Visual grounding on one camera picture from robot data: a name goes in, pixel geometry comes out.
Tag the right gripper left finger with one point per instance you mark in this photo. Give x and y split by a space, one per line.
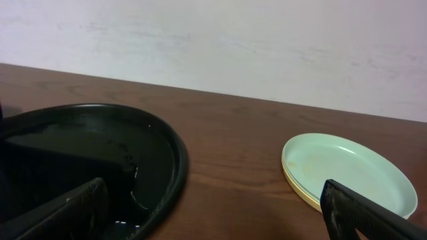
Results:
80 213

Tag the light blue plate top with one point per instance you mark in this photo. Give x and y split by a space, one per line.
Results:
314 158

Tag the yellow plate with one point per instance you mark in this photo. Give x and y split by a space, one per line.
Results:
298 190

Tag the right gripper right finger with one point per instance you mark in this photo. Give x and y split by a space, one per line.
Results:
347 213

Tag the round black tray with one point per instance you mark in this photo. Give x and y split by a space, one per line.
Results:
48 152

